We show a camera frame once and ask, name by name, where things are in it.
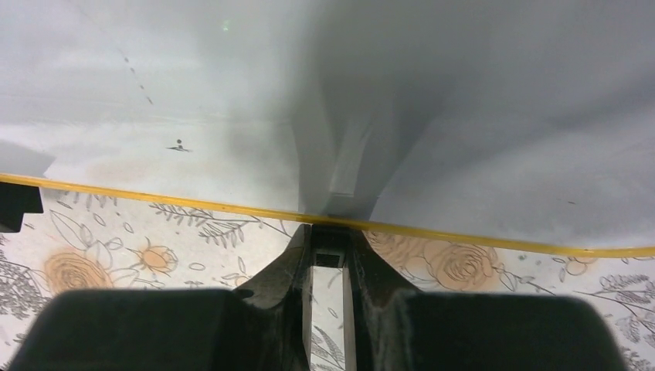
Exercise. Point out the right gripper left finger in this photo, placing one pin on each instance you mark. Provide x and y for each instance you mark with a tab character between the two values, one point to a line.
260	325

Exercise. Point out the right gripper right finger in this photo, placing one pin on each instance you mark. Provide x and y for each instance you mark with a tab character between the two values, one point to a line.
396	326

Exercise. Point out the yellow framed whiteboard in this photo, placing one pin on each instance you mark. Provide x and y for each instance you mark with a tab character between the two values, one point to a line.
522	124

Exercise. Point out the black whiteboard foot clip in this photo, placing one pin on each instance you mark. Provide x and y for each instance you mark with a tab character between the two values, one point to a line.
16	201

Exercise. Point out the floral table mat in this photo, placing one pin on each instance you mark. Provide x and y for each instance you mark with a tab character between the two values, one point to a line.
84	241

